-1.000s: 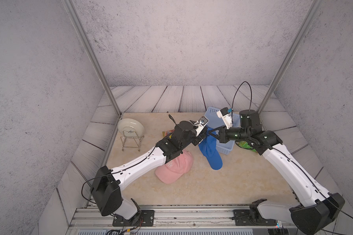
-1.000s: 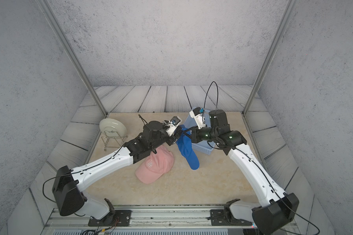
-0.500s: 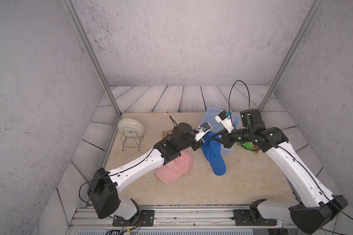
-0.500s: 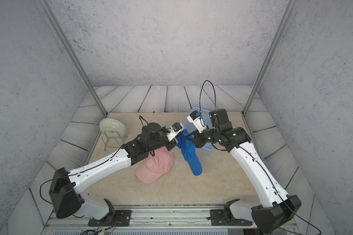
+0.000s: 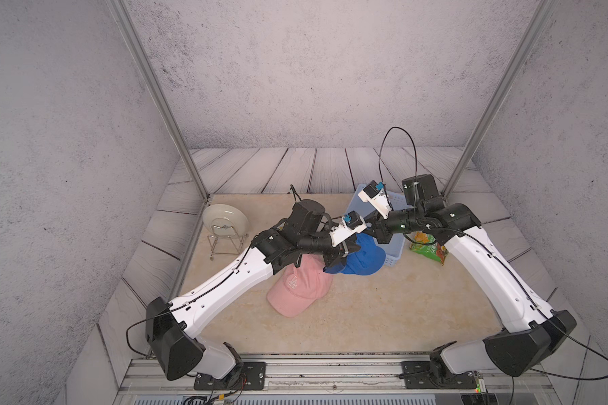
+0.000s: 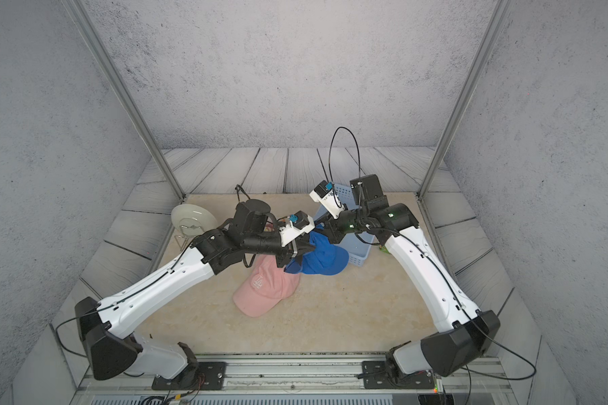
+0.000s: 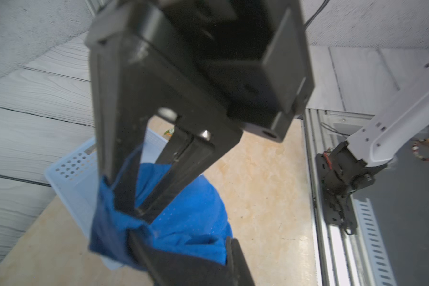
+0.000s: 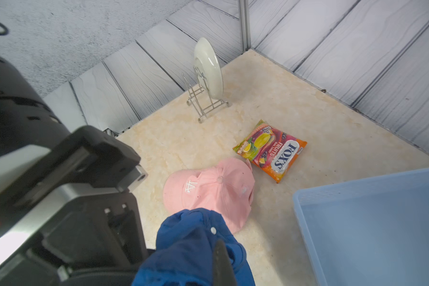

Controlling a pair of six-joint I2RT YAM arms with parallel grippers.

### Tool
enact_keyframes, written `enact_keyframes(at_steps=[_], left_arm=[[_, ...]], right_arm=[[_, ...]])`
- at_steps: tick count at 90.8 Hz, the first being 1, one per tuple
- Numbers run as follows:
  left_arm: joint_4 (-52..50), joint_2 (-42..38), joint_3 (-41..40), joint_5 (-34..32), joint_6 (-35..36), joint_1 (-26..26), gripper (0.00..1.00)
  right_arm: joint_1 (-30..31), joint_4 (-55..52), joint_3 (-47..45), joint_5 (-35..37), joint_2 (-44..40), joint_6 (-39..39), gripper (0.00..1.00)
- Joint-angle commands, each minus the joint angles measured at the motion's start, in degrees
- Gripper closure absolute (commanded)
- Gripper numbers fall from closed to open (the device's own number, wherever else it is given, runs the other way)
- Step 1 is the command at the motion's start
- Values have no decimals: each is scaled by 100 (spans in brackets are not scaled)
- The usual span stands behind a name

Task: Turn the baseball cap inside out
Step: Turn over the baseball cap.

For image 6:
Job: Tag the wire plate stand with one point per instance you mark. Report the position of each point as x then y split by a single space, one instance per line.
182 238

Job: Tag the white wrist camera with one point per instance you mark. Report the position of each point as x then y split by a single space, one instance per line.
294 226
324 194

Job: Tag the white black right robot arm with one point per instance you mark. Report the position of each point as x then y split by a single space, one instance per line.
464 331

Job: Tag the blue baseball cap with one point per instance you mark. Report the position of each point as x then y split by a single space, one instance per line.
326 259

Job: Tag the light blue plastic basket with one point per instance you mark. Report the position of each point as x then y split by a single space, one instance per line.
359 246

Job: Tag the aluminium corner post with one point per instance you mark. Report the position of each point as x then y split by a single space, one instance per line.
89 34
478 65

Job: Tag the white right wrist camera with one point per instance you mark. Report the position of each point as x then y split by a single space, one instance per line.
324 194

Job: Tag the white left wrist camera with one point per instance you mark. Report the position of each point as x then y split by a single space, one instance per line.
294 226

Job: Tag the white plate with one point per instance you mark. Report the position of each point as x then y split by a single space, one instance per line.
191 220

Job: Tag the aluminium left corner post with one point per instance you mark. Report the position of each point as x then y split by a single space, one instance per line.
89 34

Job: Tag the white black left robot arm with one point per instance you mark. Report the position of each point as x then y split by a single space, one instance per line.
107 327

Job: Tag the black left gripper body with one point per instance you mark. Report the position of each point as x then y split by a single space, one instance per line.
286 252

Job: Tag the aluminium right corner post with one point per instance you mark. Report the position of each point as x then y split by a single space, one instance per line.
478 65

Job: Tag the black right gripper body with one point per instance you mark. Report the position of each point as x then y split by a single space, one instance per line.
340 228

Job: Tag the pink baseball cap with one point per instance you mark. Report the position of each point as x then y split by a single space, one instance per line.
265 287

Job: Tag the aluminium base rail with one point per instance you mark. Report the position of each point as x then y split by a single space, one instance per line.
342 374

